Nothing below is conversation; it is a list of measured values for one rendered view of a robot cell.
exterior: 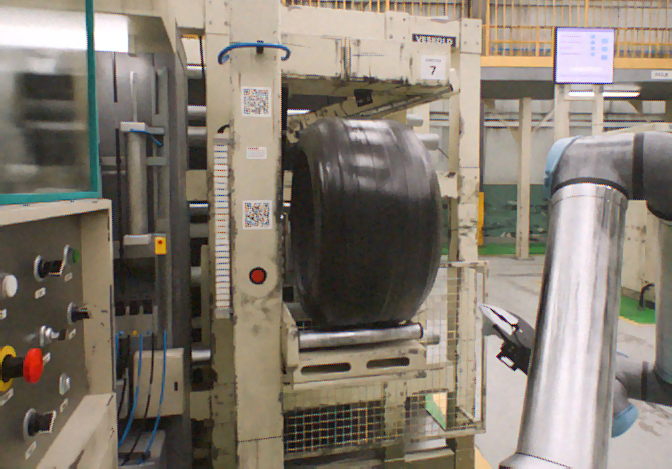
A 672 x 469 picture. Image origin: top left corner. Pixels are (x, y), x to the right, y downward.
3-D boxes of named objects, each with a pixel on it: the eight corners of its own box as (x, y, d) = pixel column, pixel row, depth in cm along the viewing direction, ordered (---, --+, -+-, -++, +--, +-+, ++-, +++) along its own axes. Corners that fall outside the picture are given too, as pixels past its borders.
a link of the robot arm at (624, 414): (613, 419, 105) (608, 450, 97) (564, 381, 108) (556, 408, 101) (643, 399, 99) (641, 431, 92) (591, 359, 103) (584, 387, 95)
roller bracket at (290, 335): (287, 368, 110) (287, 329, 110) (271, 322, 149) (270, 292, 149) (301, 367, 111) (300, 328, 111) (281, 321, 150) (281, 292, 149)
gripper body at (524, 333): (492, 355, 107) (537, 391, 104) (513, 335, 102) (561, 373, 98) (502, 336, 113) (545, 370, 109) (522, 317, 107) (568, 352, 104)
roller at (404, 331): (292, 332, 119) (293, 350, 118) (294, 330, 115) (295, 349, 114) (416, 323, 127) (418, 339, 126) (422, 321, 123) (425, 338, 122)
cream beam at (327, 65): (275, 77, 143) (275, 29, 142) (267, 93, 167) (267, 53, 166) (452, 87, 156) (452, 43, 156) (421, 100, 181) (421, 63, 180)
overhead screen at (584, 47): (554, 83, 450) (556, 26, 447) (552, 84, 455) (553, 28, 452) (613, 83, 453) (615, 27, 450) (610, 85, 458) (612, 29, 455)
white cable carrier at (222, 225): (216, 318, 118) (213, 133, 116) (216, 313, 123) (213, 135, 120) (233, 317, 119) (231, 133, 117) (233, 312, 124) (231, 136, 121)
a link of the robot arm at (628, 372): (643, 382, 110) (640, 416, 101) (588, 371, 117) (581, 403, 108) (643, 349, 108) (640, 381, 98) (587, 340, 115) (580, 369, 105)
